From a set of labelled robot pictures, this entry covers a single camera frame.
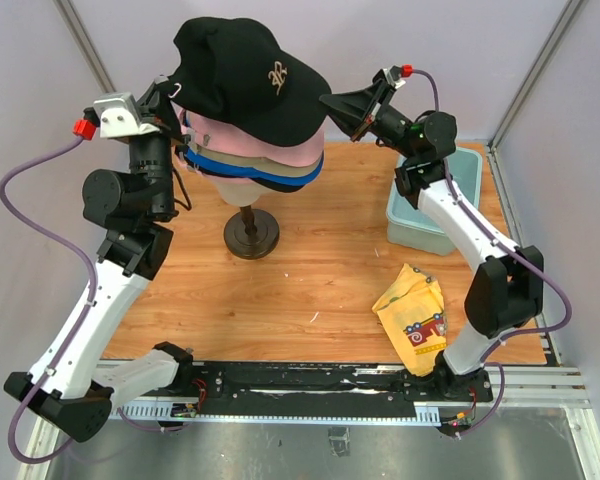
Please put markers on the light teal plastic bin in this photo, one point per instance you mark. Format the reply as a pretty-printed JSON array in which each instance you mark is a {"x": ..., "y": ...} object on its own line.
[{"x": 411, "y": 228}]

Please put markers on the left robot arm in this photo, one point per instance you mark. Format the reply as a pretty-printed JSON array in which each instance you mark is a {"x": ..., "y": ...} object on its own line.
[{"x": 66, "y": 387}]

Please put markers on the white cable duct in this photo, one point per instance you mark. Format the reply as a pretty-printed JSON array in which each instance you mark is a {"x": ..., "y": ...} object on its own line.
[{"x": 378, "y": 411}]

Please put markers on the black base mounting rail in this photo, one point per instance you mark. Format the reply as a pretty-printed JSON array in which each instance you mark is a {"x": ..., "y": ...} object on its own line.
[{"x": 344, "y": 383}]

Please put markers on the blue cap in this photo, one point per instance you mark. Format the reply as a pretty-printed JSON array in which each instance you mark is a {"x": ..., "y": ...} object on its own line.
[{"x": 252, "y": 172}]

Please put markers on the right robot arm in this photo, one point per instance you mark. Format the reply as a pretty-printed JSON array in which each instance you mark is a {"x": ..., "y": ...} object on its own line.
[{"x": 507, "y": 289}]

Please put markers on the yellow printed cloth hat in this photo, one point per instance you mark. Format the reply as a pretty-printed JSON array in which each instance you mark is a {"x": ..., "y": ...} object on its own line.
[{"x": 412, "y": 314}]

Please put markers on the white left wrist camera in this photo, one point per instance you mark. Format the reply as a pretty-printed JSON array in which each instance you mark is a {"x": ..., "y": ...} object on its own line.
[{"x": 116, "y": 116}]

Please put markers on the cream mannequin head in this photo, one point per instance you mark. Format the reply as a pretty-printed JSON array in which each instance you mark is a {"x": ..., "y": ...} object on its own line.
[{"x": 240, "y": 194}]

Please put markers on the pink cap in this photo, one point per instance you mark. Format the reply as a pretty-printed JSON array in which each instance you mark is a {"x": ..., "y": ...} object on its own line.
[{"x": 228, "y": 139}]

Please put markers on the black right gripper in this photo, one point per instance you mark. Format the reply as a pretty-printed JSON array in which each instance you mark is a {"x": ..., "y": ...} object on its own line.
[{"x": 368, "y": 105}]

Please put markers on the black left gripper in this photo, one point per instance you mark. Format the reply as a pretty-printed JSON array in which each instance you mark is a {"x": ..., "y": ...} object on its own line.
[{"x": 156, "y": 109}]

